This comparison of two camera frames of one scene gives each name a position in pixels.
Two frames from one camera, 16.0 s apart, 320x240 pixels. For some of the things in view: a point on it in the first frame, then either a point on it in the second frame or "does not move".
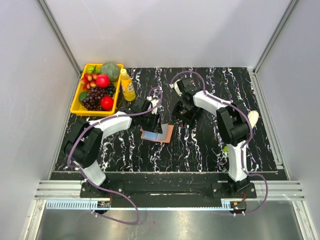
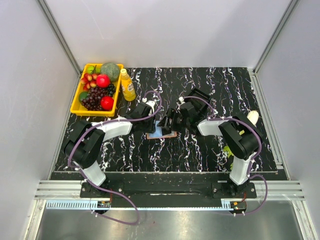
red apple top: x=103 y=80 does not move
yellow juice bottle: x=127 y=87 does not move
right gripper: x=188 y=107 → x=170 y=113
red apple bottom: x=107 y=103 does not move
